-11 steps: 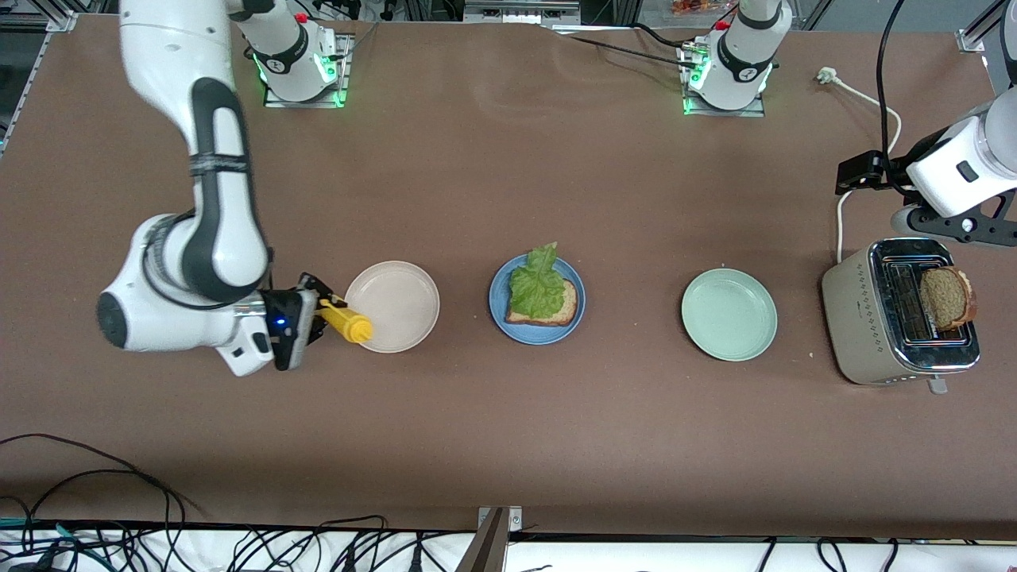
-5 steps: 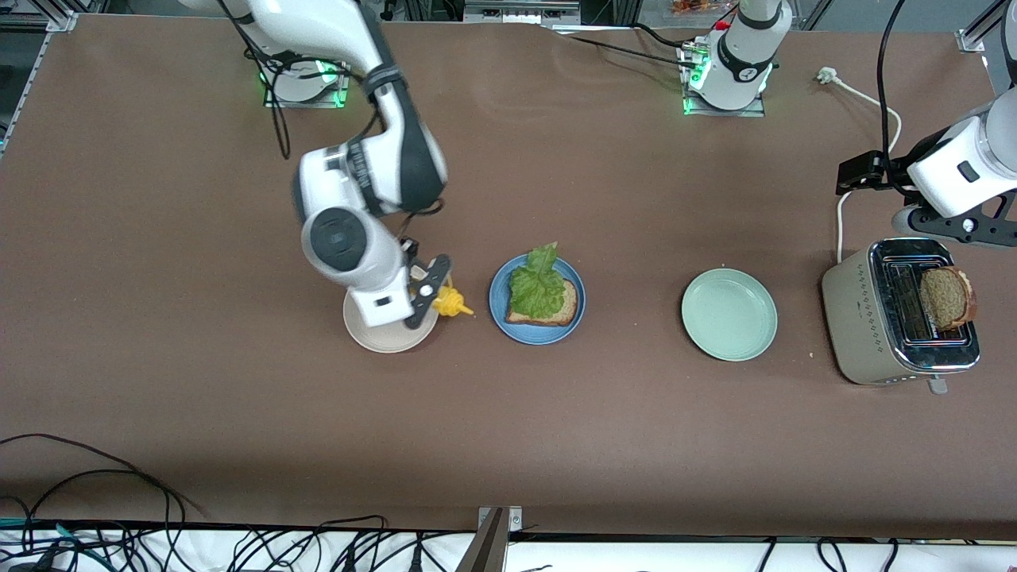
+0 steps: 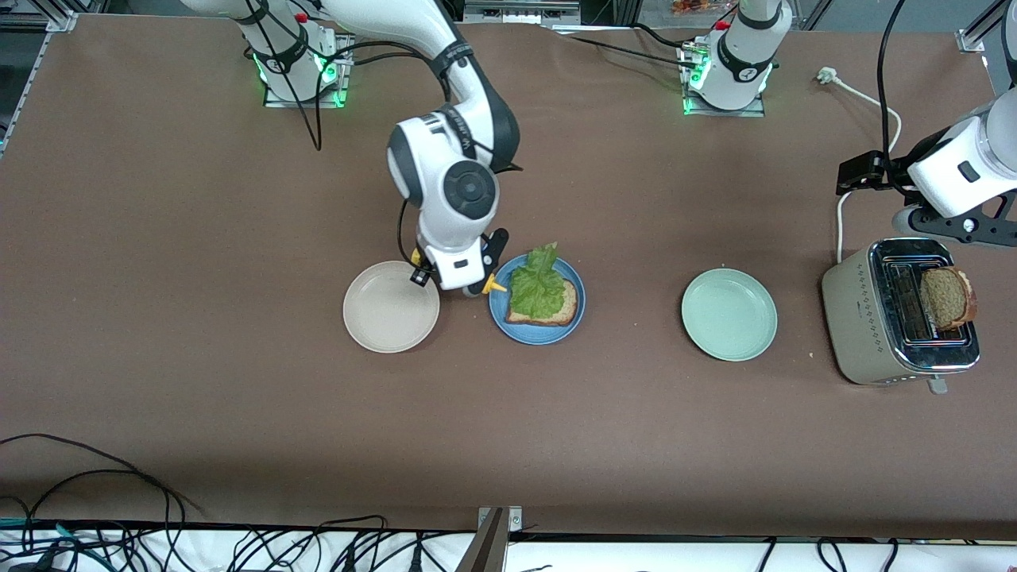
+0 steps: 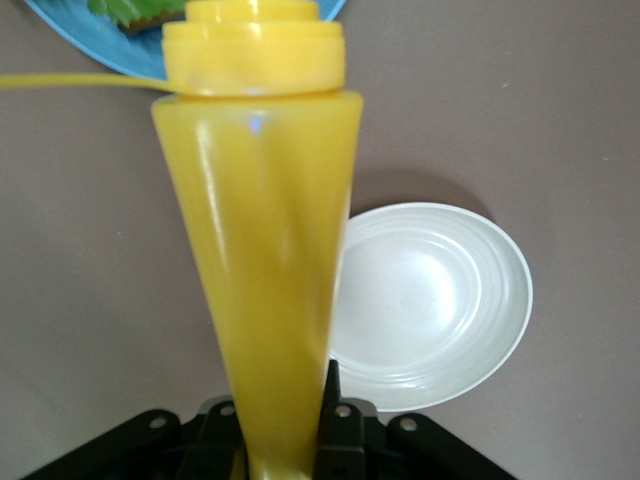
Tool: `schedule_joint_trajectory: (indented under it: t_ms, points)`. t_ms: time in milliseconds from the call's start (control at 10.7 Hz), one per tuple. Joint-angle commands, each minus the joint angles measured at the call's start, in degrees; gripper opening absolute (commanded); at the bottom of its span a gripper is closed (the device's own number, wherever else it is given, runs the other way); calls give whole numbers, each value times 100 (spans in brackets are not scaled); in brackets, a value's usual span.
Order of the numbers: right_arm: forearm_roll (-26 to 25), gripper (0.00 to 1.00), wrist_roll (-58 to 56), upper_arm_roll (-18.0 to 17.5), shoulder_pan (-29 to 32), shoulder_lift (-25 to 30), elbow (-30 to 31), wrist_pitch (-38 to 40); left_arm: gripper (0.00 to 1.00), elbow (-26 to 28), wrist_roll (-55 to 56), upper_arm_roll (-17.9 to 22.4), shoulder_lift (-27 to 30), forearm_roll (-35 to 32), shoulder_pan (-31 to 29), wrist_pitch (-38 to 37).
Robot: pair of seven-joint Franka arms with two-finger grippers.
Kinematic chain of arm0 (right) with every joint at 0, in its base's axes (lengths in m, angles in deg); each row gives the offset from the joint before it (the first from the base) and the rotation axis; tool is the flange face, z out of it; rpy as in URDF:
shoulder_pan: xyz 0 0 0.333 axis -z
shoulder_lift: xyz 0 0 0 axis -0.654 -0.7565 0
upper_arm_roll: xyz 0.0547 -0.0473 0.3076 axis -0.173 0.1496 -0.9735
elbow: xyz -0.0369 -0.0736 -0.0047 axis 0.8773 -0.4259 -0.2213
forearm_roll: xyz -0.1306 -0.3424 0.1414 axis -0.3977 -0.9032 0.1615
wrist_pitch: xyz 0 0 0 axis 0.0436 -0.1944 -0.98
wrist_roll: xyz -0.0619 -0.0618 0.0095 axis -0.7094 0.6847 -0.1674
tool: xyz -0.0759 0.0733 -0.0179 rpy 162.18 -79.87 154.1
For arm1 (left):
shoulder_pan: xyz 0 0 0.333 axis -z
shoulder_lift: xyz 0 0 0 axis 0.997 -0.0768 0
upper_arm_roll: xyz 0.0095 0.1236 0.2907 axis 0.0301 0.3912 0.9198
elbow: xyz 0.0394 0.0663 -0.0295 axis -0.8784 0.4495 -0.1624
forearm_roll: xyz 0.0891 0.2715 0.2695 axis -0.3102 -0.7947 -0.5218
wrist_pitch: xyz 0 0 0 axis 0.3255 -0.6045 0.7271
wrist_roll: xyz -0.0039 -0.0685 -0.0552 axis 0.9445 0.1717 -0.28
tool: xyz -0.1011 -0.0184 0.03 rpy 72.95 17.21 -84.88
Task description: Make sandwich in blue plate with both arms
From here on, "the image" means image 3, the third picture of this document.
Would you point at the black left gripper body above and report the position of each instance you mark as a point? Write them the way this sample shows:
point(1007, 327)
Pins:
point(887, 168)

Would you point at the yellow squeeze sauce bottle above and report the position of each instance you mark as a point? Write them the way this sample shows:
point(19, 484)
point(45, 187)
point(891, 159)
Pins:
point(491, 284)

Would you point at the green lettuce leaf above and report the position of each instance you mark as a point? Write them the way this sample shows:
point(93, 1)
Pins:
point(536, 290)

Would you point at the brown bread slice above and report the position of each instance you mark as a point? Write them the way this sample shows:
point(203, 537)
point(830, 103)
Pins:
point(945, 298)
point(566, 306)

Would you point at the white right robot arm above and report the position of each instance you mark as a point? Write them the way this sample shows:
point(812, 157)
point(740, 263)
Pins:
point(397, 24)

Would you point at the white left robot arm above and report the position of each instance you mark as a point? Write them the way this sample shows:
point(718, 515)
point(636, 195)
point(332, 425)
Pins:
point(965, 167)

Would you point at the beige plate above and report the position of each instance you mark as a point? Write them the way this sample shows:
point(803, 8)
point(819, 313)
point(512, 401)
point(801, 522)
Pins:
point(391, 307)

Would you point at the blue plate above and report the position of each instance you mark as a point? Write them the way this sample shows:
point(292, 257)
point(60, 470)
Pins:
point(497, 310)

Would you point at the mint green plate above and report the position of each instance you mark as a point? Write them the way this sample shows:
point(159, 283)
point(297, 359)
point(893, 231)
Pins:
point(729, 314)

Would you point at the beige chrome two-slot toaster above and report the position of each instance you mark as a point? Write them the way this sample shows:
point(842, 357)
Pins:
point(854, 318)

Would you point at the colourful snack bag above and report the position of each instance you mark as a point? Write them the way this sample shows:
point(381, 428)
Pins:
point(691, 8)

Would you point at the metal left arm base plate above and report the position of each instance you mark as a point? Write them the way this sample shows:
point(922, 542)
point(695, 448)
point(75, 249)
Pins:
point(755, 112)

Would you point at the aluminium frame rail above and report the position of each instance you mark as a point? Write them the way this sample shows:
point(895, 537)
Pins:
point(59, 22)
point(968, 41)

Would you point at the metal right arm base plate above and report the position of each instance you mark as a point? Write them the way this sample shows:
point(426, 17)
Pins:
point(348, 79)

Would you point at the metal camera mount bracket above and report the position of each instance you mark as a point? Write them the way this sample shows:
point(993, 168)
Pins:
point(489, 548)

